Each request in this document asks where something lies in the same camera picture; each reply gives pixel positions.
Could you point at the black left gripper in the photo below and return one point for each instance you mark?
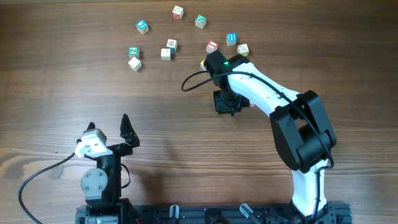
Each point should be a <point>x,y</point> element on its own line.
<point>130,139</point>

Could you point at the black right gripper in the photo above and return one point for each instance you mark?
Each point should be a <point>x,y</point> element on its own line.
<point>222,108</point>

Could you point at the yellow letter block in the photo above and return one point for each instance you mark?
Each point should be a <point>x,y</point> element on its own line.
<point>202,66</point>

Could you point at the red I letter block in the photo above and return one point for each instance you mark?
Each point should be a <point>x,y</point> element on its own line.
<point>211,46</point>

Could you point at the blue H letter block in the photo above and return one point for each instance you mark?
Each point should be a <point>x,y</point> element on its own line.
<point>231,39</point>

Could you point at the yellow sided picture block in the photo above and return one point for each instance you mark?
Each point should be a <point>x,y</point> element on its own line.
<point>243,49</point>

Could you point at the plain wooden block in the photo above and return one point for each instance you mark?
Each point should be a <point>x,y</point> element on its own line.
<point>135,63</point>

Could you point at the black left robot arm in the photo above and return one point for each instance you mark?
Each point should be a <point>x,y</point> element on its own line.
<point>102,184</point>

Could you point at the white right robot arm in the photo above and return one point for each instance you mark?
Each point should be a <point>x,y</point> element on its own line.
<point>303,134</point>

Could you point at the green N block top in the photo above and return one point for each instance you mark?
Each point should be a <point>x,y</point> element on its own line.
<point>200,21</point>

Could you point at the blue sided picture block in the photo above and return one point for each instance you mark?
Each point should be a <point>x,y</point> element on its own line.
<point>172,45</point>

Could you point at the wooden picture block centre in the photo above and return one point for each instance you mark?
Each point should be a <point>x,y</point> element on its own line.
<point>166,54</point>

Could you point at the red letter block top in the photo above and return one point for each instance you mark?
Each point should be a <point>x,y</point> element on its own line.
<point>177,12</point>

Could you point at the green Z letter block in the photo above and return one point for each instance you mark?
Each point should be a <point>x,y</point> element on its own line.
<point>134,52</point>

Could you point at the blue I letter block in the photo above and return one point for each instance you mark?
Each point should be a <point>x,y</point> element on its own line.
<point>142,26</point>

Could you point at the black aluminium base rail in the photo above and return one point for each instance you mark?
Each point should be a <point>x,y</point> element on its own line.
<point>272,213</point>

